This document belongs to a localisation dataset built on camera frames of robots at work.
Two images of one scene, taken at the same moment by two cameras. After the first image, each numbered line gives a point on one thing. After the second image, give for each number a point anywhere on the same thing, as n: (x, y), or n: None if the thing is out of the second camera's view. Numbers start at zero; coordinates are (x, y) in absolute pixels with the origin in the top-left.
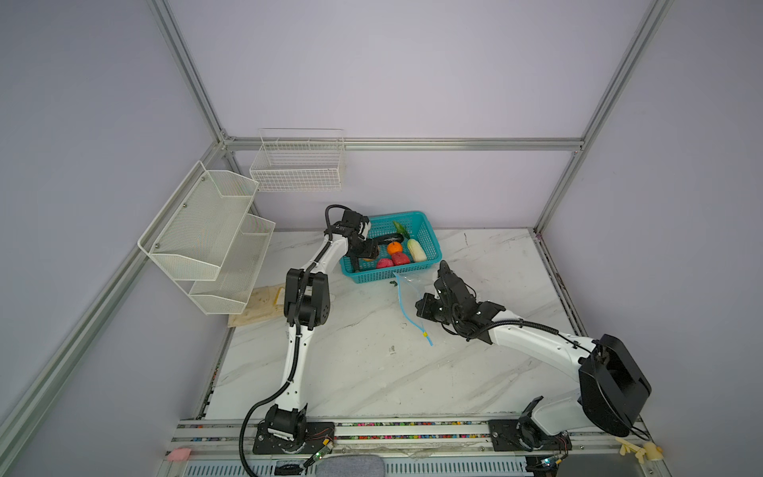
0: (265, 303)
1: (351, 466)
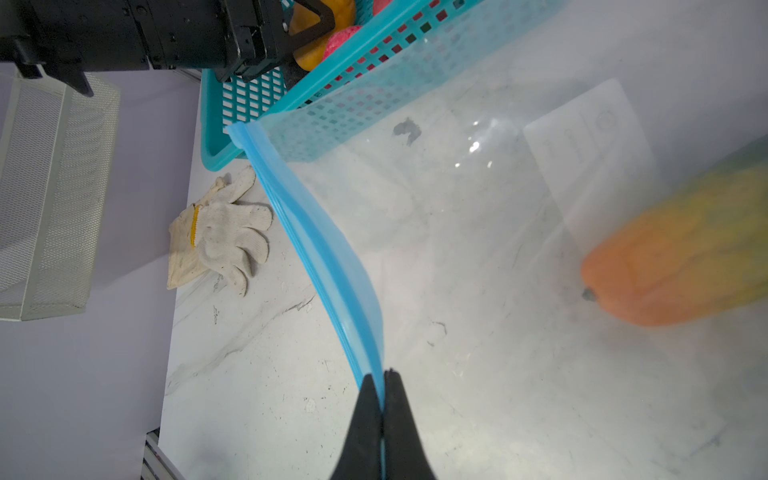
0: (217, 232)
1: None
